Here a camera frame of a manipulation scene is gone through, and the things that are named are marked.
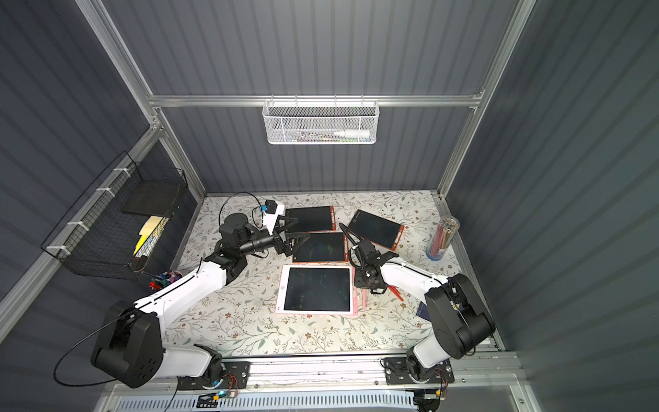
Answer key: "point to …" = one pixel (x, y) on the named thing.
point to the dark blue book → (423, 311)
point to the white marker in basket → (353, 133)
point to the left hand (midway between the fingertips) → (306, 230)
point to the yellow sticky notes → (151, 224)
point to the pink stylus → (364, 299)
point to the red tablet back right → (379, 231)
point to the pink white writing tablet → (317, 289)
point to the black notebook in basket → (150, 197)
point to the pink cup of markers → (163, 280)
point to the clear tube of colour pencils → (441, 238)
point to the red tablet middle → (323, 247)
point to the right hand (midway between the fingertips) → (365, 281)
